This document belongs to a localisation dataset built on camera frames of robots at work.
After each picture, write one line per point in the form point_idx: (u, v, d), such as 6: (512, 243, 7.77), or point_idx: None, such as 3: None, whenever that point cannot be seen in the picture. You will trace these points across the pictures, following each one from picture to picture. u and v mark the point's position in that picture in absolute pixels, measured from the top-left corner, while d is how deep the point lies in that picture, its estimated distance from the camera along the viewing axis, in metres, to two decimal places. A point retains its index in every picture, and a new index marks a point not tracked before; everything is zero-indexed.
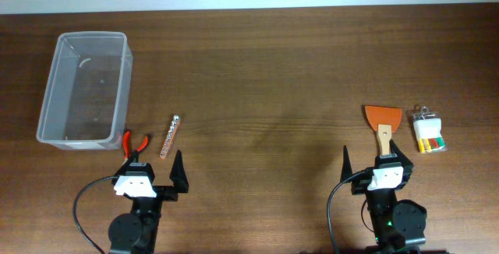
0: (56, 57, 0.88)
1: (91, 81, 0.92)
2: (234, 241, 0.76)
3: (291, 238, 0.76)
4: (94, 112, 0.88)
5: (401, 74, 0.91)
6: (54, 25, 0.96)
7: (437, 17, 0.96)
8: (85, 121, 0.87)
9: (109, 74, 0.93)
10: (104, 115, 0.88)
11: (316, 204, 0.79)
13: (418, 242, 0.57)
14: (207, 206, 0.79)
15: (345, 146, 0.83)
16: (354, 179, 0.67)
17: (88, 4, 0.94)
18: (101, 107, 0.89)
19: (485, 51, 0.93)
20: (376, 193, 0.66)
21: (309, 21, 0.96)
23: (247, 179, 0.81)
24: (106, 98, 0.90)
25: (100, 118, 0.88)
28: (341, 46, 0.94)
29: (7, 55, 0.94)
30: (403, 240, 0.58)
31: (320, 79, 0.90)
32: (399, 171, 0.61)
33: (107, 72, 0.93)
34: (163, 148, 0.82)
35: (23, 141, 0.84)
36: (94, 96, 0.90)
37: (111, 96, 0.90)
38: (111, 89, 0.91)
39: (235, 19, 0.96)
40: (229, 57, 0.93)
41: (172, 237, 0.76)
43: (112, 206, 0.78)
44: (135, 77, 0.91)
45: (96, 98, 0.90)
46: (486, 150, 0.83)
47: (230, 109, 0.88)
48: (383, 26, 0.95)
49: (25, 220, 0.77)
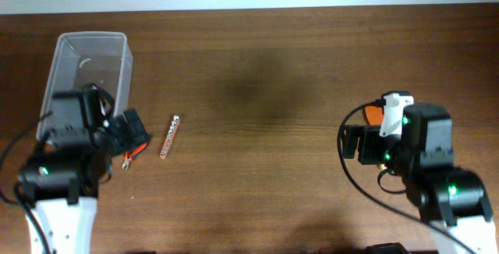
0: (56, 56, 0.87)
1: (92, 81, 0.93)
2: (234, 241, 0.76)
3: (291, 238, 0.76)
4: None
5: (401, 74, 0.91)
6: (54, 26, 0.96)
7: (437, 17, 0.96)
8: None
9: (109, 75, 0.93)
10: None
11: (316, 204, 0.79)
13: (440, 124, 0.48)
14: (207, 206, 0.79)
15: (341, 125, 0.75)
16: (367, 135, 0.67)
17: (89, 4, 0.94)
18: None
19: (484, 51, 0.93)
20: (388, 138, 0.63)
21: (309, 22, 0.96)
23: (246, 179, 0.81)
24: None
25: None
28: (341, 46, 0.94)
29: (8, 55, 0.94)
30: (424, 122, 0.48)
31: (320, 79, 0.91)
32: (408, 99, 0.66)
33: (108, 72, 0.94)
34: (163, 148, 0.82)
35: (23, 141, 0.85)
36: None
37: (111, 96, 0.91)
38: (112, 89, 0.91)
39: (234, 19, 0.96)
40: (229, 57, 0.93)
41: (172, 237, 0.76)
43: (113, 206, 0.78)
44: (135, 77, 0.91)
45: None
46: (486, 151, 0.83)
47: (230, 109, 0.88)
48: (384, 26, 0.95)
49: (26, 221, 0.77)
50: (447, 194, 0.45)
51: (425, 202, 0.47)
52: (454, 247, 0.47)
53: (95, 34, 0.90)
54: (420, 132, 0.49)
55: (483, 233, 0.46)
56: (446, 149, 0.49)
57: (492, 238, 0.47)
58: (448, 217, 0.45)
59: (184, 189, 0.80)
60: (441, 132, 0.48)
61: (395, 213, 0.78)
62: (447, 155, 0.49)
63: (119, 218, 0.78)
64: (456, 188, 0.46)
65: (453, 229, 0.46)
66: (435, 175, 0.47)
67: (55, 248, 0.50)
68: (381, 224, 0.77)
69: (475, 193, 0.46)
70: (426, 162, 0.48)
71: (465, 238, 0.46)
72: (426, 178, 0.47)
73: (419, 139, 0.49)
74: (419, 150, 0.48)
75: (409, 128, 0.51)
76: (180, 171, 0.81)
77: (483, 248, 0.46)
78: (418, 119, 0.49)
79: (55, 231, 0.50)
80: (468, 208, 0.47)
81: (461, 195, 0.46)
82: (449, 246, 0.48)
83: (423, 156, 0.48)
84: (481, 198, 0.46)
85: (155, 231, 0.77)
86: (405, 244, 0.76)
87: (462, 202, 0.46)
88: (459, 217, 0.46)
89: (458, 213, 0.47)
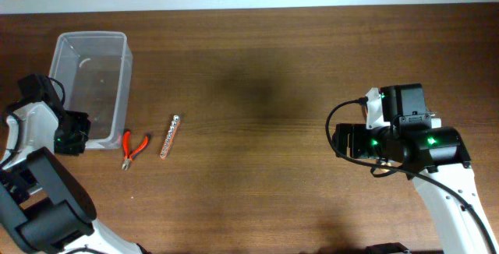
0: (57, 56, 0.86)
1: (92, 80, 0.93)
2: (234, 241, 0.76)
3: (291, 238, 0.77)
4: (95, 111, 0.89)
5: (401, 74, 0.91)
6: (54, 25, 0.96)
7: (437, 17, 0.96)
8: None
9: (109, 74, 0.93)
10: (105, 115, 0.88)
11: (316, 203, 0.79)
13: (412, 88, 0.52)
14: (207, 206, 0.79)
15: (341, 124, 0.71)
16: (352, 130, 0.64)
17: (89, 4, 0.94)
18: (102, 106, 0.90)
19: (484, 51, 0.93)
20: (373, 131, 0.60)
21: (309, 21, 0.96)
23: (247, 179, 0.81)
24: (107, 99, 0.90)
25: (102, 118, 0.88)
28: (341, 46, 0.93)
29: (8, 55, 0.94)
30: (397, 89, 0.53)
31: (320, 79, 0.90)
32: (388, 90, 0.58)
33: (108, 72, 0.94)
34: (163, 148, 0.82)
35: None
36: (95, 96, 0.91)
37: (111, 96, 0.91)
38: (112, 89, 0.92)
39: (234, 19, 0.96)
40: (229, 57, 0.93)
41: (173, 237, 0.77)
43: (114, 206, 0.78)
44: (135, 77, 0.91)
45: (97, 98, 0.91)
46: (485, 151, 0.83)
47: (230, 109, 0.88)
48: (384, 26, 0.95)
49: None
50: (426, 144, 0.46)
51: (407, 157, 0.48)
52: (436, 190, 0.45)
53: (94, 34, 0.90)
54: (397, 101, 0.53)
55: (462, 177, 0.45)
56: (422, 113, 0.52)
57: (473, 182, 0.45)
58: (428, 164, 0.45)
59: (184, 189, 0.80)
60: (415, 98, 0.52)
61: (395, 213, 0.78)
62: (424, 119, 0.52)
63: (119, 218, 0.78)
64: (434, 139, 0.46)
65: (437, 175, 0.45)
66: (413, 132, 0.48)
67: (26, 117, 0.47)
68: (381, 224, 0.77)
69: (453, 144, 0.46)
70: (405, 125, 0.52)
71: (450, 181, 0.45)
72: (408, 136, 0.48)
73: (398, 107, 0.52)
74: (398, 116, 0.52)
75: (387, 102, 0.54)
76: (180, 171, 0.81)
77: (466, 191, 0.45)
78: (394, 90, 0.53)
79: (22, 107, 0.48)
80: (449, 158, 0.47)
81: (442, 144, 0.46)
82: (432, 192, 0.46)
83: (402, 120, 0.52)
84: (460, 148, 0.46)
85: (155, 231, 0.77)
86: (405, 243, 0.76)
87: (443, 154, 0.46)
88: (441, 164, 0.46)
89: (440, 162, 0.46)
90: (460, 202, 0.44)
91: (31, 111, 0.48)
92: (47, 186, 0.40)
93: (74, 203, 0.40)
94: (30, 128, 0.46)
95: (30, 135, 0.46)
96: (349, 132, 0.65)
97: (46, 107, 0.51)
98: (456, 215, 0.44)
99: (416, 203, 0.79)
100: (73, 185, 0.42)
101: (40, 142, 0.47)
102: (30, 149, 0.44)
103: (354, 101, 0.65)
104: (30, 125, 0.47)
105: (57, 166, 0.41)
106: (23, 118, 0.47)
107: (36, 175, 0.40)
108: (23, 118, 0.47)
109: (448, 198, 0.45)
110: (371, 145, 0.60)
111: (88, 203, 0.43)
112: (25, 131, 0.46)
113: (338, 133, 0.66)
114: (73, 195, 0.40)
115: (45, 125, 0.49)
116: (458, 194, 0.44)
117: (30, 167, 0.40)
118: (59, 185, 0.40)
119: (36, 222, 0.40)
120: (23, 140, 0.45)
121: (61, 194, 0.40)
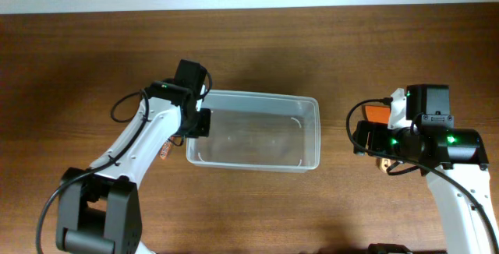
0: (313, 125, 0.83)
1: (286, 149, 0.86)
2: (234, 241, 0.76)
3: (291, 238, 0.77)
4: (249, 150, 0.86)
5: (401, 74, 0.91)
6: (53, 25, 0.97)
7: (437, 17, 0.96)
8: (228, 139, 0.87)
9: (282, 152, 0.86)
10: (225, 148, 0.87)
11: (316, 203, 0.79)
13: (437, 89, 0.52)
14: (208, 206, 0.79)
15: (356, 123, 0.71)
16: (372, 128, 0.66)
17: (87, 4, 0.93)
18: (250, 154, 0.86)
19: (484, 52, 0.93)
20: (392, 131, 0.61)
21: (307, 22, 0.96)
23: (247, 179, 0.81)
24: (243, 149, 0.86)
25: (219, 147, 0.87)
28: (340, 46, 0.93)
29: (7, 56, 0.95)
30: (423, 87, 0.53)
31: (320, 80, 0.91)
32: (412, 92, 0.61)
33: (288, 149, 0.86)
34: (163, 149, 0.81)
35: (26, 141, 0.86)
36: (260, 141, 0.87)
37: (245, 143, 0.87)
38: (277, 154, 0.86)
39: (234, 19, 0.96)
40: (230, 57, 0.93)
41: (174, 237, 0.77)
43: None
44: (260, 160, 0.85)
45: (255, 146, 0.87)
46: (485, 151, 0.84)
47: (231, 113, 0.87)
48: (383, 26, 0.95)
49: (33, 218, 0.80)
50: (444, 141, 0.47)
51: (425, 153, 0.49)
52: (449, 187, 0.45)
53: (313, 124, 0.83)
54: (422, 100, 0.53)
55: (476, 178, 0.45)
56: (445, 114, 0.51)
57: (486, 185, 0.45)
58: (443, 159, 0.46)
59: (185, 189, 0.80)
60: (439, 99, 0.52)
61: (394, 213, 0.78)
62: (447, 121, 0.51)
63: None
64: (454, 137, 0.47)
65: (451, 173, 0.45)
66: (434, 129, 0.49)
67: (150, 118, 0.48)
68: (381, 224, 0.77)
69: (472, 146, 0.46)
70: (426, 125, 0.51)
71: (465, 180, 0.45)
72: (426, 132, 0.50)
73: (422, 105, 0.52)
74: (421, 114, 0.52)
75: (412, 99, 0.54)
76: (180, 171, 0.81)
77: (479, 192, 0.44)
78: (419, 89, 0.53)
79: (157, 105, 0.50)
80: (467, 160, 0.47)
81: (460, 143, 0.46)
82: (444, 190, 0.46)
83: (424, 118, 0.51)
84: (479, 150, 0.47)
85: (155, 231, 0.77)
86: (405, 243, 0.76)
87: (460, 154, 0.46)
88: (458, 163, 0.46)
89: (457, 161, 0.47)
90: (470, 202, 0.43)
91: (168, 109, 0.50)
92: (109, 217, 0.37)
93: (118, 247, 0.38)
94: (147, 131, 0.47)
95: (133, 154, 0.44)
96: (369, 130, 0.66)
97: (177, 115, 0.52)
98: (465, 213, 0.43)
99: (416, 203, 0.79)
100: (131, 226, 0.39)
101: (139, 168, 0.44)
102: (128, 167, 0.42)
103: (376, 100, 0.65)
104: (148, 128, 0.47)
105: (132, 203, 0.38)
106: (150, 111, 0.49)
107: (109, 203, 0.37)
108: (151, 111, 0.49)
109: (459, 195, 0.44)
110: (390, 143, 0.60)
111: (132, 244, 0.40)
112: (141, 135, 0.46)
113: (359, 130, 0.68)
114: (122, 240, 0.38)
115: (168, 128, 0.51)
116: (471, 193, 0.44)
117: (110, 195, 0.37)
118: (120, 220, 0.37)
119: (83, 234, 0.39)
120: (126, 153, 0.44)
121: (114, 234, 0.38)
